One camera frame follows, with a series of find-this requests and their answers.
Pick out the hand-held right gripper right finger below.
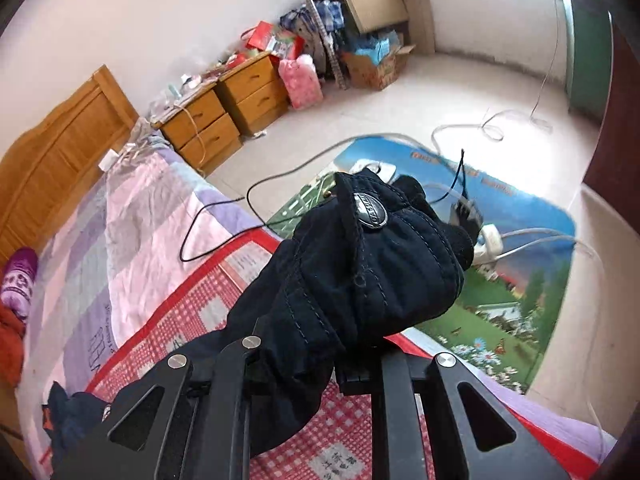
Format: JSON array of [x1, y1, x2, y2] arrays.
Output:
[[334, 345, 571, 480]]

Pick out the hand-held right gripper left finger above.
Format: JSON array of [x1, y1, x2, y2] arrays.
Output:
[[50, 335, 263, 480]]

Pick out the dark navy jacket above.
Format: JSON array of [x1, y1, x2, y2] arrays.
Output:
[[42, 167, 475, 466]]

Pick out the red checkered cloth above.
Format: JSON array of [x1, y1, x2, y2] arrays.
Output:
[[85, 232, 601, 480]]

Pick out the landscape printed floor mat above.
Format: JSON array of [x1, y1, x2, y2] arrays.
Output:
[[265, 135, 576, 396]]

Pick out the white power strip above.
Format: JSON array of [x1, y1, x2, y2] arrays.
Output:
[[350, 159, 398, 181], [472, 222, 503, 266]]

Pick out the black power adapter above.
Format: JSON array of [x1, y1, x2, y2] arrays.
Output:
[[450, 199, 483, 233]]

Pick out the purple patchwork bed sheet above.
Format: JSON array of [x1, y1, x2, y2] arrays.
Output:
[[12, 132, 618, 480]]

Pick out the orange-red down jacket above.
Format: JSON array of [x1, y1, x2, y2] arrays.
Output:
[[0, 305, 26, 388]]

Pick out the purple patterned pillow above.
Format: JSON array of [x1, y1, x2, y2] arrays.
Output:
[[0, 247, 40, 318]]

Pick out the wooden two-drawer nightstand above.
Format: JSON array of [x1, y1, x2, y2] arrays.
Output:
[[152, 87, 243, 173], [215, 52, 290, 137]]

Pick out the wooden headboard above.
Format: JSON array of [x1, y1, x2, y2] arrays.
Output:
[[0, 65, 141, 266]]

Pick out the pink gift bag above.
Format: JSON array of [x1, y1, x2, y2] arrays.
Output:
[[278, 54, 324, 110]]

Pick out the open printed cardboard box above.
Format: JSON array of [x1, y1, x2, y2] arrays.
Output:
[[342, 44, 417, 91]]

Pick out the dark brown wooden door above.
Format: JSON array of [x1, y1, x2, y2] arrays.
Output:
[[582, 25, 640, 236]]

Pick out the blue packets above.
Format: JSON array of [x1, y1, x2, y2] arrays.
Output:
[[355, 30, 401, 58]]

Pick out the blue plaid cloth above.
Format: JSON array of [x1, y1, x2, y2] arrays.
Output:
[[280, 0, 346, 36]]

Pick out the green door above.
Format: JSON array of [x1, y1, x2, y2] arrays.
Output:
[[567, 0, 613, 123]]

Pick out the large closed cardboard box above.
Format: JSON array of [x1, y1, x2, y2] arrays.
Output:
[[332, 0, 408, 33]]

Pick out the black cable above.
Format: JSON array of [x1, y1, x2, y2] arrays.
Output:
[[179, 132, 441, 263]]

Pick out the white cable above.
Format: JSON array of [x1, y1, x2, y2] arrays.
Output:
[[431, 0, 562, 143]]

